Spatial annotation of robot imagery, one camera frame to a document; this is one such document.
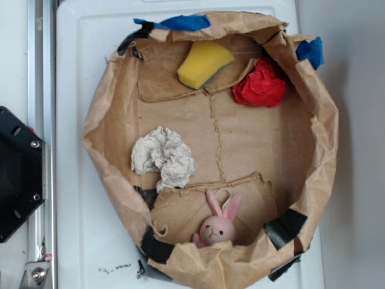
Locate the yellow green sponge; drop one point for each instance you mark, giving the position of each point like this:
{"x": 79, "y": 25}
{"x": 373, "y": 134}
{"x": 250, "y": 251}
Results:
{"x": 204, "y": 60}

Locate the brown paper bag container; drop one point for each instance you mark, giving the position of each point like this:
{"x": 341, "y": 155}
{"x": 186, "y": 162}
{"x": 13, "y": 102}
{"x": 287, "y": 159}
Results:
{"x": 144, "y": 68}

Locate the crumpled white paper ball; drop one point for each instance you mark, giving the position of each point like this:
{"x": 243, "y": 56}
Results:
{"x": 163, "y": 150}

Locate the crumpled red paper ball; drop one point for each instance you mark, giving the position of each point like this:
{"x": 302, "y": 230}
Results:
{"x": 265, "y": 86}

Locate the pink plush bunny toy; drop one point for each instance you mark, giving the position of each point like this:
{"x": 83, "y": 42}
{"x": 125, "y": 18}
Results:
{"x": 219, "y": 227}

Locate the blue tape piece top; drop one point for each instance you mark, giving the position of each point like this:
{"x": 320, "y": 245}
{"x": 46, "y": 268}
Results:
{"x": 180, "y": 23}

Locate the blue tape piece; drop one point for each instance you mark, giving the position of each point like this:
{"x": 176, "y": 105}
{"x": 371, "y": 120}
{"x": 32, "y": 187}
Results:
{"x": 180, "y": 23}
{"x": 311, "y": 51}

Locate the white plastic tray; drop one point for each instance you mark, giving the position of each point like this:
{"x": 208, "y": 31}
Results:
{"x": 94, "y": 248}

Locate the blue tape piece right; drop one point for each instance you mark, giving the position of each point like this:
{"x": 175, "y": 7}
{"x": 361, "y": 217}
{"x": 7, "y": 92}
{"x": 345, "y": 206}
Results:
{"x": 311, "y": 51}

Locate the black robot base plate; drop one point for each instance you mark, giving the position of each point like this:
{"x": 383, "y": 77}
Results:
{"x": 21, "y": 173}

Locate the aluminium frame rail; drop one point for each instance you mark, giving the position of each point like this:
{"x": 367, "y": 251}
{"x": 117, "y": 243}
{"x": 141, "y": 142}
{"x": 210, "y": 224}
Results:
{"x": 42, "y": 224}

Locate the metal corner bracket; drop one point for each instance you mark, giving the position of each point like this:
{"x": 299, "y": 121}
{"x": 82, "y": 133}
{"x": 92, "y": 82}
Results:
{"x": 37, "y": 275}

